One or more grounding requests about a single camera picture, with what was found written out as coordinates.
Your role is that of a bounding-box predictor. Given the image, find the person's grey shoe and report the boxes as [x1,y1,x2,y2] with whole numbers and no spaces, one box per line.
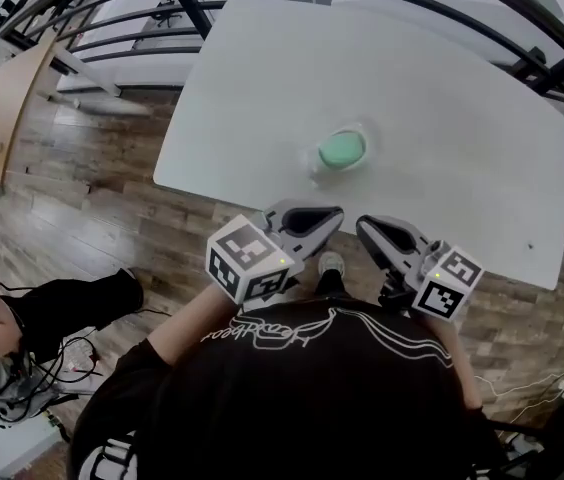
[317,250,346,276]

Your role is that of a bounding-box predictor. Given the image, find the person's black printed t-shirt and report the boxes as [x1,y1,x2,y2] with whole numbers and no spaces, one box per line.
[68,295,511,480]

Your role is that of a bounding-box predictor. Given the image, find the white cable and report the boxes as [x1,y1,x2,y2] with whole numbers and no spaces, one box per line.
[471,371,564,405]

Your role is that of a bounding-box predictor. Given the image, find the green bar of soap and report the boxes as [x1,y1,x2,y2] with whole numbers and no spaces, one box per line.
[317,129,368,172]

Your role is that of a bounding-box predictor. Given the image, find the person's right forearm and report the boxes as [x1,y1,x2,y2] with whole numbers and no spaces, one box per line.
[420,311,484,410]

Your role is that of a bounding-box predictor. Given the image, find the person's left forearm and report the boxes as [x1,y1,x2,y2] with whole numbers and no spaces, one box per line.
[145,281,244,369]

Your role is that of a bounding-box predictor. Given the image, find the light wooden desk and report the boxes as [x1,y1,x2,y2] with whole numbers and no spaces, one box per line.
[0,28,59,188]

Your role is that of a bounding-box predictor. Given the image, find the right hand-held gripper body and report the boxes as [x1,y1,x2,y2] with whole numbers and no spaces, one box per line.
[376,237,486,324]

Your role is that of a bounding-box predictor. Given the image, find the black office chair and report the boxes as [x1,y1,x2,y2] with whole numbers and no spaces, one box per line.
[149,0,186,30]

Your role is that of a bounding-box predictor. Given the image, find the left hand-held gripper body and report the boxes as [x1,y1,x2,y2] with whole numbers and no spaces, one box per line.
[205,202,313,305]

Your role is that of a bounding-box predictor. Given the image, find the black metal railing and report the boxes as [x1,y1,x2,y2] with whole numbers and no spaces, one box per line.
[0,0,564,204]

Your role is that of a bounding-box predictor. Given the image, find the person's black trouser leg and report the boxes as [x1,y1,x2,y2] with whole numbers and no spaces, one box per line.
[313,269,349,300]

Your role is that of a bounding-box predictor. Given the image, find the black floor cables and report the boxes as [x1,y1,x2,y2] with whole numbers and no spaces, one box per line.
[9,306,173,422]

